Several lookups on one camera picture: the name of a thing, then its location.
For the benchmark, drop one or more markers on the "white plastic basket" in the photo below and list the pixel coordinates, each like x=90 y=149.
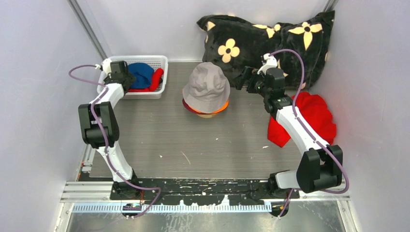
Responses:
x=155 y=62

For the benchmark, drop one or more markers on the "grey white hat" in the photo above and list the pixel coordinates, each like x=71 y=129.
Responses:
x=207 y=89

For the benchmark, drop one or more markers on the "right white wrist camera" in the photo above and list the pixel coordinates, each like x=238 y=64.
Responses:
x=269 y=61

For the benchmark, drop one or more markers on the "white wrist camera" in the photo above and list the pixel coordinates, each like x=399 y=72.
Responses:
x=105 y=66
x=269 y=61

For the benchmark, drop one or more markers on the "dark red bucket hat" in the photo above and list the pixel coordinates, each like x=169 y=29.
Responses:
x=185 y=105

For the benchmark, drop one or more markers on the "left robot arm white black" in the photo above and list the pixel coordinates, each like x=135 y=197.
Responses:
x=100 y=129

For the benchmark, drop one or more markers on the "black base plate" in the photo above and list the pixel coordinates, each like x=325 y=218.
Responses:
x=202 y=191

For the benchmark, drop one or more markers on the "blue hat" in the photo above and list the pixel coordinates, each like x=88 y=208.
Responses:
x=143 y=75

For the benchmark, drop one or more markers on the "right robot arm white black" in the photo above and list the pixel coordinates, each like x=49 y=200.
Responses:
x=320 y=168

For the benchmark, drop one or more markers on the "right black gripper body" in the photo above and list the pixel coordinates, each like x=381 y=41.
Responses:
x=256 y=84

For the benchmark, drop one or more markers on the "orange hat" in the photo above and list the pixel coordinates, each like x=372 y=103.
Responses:
x=221 y=109

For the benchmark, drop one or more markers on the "wooden hat stand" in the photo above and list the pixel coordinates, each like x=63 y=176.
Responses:
x=211 y=115

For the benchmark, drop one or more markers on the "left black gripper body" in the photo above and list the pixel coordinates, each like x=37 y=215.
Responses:
x=129 y=78

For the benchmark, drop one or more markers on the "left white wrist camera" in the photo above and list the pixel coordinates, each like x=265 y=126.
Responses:
x=105 y=66

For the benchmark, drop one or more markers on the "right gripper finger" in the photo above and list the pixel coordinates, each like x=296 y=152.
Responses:
x=247 y=73
x=239 y=82

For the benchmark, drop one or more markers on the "red cloth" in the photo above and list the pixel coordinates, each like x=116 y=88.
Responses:
x=315 y=111

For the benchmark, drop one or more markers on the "black floral plush pillow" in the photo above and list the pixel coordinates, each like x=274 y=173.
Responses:
x=233 y=43

